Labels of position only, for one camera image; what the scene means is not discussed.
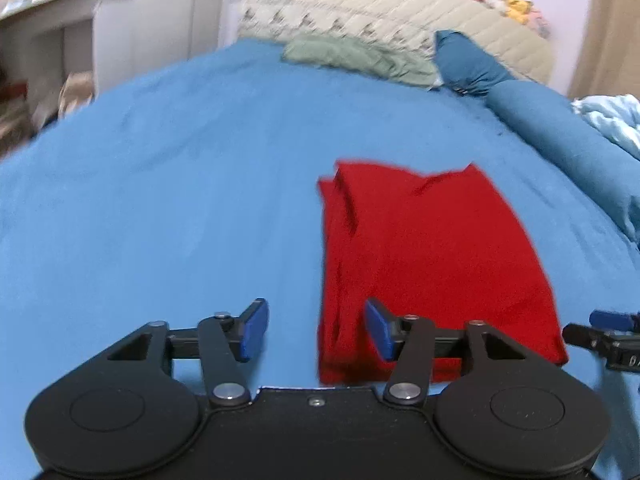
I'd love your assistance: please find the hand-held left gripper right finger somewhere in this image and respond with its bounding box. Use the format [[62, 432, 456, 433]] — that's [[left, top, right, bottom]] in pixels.
[[363, 298, 537, 408]]

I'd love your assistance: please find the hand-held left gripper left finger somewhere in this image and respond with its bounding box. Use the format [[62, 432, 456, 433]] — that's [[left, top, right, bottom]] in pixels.
[[102, 298, 271, 408]]

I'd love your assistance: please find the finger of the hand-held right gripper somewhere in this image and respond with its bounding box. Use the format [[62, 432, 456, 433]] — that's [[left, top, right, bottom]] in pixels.
[[562, 323, 640, 353], [588, 309, 640, 332]]

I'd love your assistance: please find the red knit sweater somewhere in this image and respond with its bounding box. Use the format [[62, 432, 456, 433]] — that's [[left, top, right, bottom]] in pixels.
[[316, 159, 569, 387]]

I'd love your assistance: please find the long blue bolster pillow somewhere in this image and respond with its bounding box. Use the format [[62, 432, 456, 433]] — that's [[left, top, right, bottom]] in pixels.
[[486, 80, 640, 256]]

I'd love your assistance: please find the light blue blanket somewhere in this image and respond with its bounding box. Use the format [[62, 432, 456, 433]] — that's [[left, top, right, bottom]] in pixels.
[[571, 94, 640, 163]]

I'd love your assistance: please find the green pillow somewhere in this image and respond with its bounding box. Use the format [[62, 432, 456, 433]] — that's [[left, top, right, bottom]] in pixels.
[[281, 34, 442, 88]]

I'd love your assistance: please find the dark blue pillow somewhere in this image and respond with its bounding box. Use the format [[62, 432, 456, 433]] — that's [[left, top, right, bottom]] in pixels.
[[434, 29, 516, 98]]

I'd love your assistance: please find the beige curtain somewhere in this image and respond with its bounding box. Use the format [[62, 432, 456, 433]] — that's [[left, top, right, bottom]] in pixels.
[[567, 0, 640, 102]]

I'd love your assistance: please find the white bag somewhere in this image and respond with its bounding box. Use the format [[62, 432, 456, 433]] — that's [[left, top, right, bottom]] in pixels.
[[58, 71, 97, 120]]

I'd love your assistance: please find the pale pink plush toy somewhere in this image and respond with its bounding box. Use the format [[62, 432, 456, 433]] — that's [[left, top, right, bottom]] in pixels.
[[529, 9, 552, 41]]

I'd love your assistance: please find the beige quilted headboard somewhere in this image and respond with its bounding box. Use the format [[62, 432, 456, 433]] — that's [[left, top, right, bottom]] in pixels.
[[237, 0, 557, 86]]

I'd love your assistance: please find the yellow plush toy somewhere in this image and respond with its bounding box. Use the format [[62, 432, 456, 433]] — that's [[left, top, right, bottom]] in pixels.
[[504, 0, 532, 24]]

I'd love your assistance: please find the white and grey wardrobe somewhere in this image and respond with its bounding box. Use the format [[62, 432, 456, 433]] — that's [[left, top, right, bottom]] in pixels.
[[92, 0, 236, 93]]

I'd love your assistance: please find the white desk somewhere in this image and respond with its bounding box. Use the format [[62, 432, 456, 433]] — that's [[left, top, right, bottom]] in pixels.
[[0, 0, 138, 158]]

